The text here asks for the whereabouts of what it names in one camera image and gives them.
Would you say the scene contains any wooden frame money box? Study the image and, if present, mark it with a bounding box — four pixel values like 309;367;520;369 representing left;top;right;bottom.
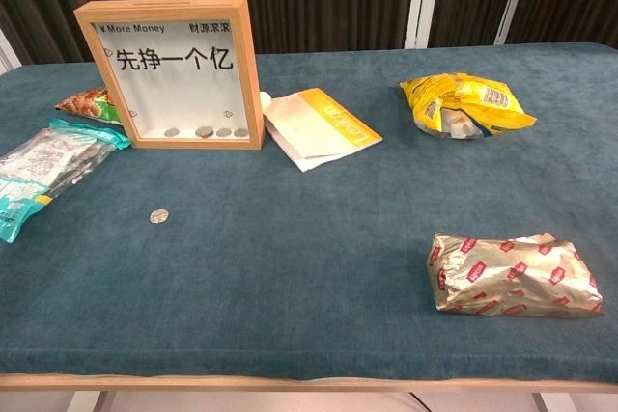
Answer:
72;0;267;151

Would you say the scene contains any teal clear snack bag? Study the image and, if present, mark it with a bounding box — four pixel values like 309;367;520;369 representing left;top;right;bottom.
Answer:
0;117;132;244

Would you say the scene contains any gold red foil packet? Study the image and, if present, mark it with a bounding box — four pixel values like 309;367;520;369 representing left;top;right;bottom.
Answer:
426;232;604;319

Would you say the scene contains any yellow white paper envelope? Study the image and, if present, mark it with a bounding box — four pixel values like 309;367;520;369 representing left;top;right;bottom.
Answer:
259;87;384;173

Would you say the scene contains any orange green snack bag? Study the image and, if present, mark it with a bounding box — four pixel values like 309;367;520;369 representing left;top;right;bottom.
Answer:
54;88;124;126

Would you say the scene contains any yellow chip bag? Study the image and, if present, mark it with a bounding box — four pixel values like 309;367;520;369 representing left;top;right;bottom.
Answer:
399;72;539;141

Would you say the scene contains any teal blue table cloth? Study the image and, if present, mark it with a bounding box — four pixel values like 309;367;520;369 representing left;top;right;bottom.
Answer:
0;42;618;384

